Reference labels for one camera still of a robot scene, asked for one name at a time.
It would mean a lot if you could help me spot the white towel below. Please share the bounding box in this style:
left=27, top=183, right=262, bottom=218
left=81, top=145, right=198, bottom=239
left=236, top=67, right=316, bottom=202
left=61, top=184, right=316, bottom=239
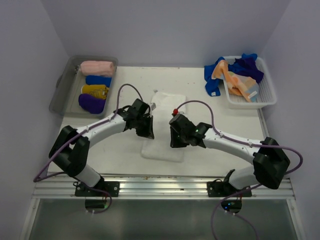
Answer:
left=141, top=91, right=187, bottom=163

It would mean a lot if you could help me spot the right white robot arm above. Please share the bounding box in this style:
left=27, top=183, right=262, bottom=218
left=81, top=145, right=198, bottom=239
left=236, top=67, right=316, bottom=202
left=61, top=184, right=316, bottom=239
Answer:
left=169, top=114, right=290, bottom=197

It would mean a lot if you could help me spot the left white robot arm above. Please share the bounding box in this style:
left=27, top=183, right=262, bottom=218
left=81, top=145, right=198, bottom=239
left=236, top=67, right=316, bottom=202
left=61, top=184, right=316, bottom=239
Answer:
left=49, top=98, right=154, bottom=197

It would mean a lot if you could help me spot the purple rolled towel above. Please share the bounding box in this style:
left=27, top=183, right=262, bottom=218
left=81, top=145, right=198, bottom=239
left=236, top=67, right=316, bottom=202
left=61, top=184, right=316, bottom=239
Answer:
left=78, top=93, right=106, bottom=114

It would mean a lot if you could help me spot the yellow rolled towel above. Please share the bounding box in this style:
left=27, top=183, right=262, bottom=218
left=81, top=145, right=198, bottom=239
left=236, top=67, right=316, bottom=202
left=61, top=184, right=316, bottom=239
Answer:
left=81, top=84, right=109, bottom=100

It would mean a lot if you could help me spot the blue cloth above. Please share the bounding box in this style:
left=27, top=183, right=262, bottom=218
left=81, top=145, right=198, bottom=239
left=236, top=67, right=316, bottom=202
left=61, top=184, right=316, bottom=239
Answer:
left=204, top=57, right=233, bottom=97

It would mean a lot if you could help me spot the blue rolled towel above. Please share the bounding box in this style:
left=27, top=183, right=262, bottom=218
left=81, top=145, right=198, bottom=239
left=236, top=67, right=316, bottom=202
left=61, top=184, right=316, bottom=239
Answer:
left=85, top=75, right=112, bottom=88

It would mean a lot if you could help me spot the grey plastic bin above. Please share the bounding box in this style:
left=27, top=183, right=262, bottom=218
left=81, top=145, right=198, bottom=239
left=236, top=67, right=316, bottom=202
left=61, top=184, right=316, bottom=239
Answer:
left=48, top=55, right=119, bottom=120

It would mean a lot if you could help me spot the pink rolled towel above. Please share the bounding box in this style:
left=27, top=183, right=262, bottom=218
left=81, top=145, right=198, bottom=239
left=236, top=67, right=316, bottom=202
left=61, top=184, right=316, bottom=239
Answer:
left=79, top=60, right=115, bottom=77

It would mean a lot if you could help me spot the orange patterned cloth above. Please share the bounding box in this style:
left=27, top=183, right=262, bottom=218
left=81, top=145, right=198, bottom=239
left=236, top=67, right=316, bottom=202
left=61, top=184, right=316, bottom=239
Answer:
left=225, top=71, right=259, bottom=103

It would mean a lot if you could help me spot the white plastic basket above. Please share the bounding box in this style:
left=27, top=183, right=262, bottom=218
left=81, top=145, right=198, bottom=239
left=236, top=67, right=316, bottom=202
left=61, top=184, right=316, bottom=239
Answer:
left=221, top=56, right=277, bottom=110

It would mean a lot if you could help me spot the dark purple cloth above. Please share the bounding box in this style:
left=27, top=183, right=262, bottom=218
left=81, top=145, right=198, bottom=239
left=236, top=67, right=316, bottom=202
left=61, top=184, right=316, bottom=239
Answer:
left=228, top=53, right=264, bottom=84

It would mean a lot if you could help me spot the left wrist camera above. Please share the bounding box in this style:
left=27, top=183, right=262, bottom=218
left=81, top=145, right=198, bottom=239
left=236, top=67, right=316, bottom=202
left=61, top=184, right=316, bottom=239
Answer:
left=150, top=102, right=156, bottom=111

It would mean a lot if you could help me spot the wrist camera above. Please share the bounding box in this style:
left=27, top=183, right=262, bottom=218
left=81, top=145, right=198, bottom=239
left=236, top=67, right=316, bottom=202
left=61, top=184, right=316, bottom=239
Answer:
left=172, top=107, right=187, bottom=117
left=150, top=102, right=156, bottom=111

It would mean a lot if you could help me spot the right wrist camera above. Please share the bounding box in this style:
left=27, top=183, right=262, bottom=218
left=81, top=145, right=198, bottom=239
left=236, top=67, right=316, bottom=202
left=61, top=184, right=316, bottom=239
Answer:
left=172, top=107, right=187, bottom=117

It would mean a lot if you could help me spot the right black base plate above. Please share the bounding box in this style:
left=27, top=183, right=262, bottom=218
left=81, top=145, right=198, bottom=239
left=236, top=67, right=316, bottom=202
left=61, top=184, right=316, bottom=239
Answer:
left=206, top=169, right=252, bottom=198

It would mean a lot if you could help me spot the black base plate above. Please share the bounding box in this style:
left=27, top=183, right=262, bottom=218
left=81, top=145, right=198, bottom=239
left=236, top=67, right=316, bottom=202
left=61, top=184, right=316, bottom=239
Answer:
left=73, top=181, right=120, bottom=197
left=206, top=169, right=252, bottom=198

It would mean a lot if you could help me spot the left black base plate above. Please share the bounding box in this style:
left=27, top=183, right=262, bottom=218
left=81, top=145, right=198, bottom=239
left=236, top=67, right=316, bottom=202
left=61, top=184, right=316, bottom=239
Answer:
left=73, top=181, right=120, bottom=197

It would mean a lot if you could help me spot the aluminium rail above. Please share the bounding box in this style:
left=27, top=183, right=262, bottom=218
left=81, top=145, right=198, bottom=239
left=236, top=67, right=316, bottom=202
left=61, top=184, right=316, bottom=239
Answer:
left=32, top=174, right=295, bottom=200

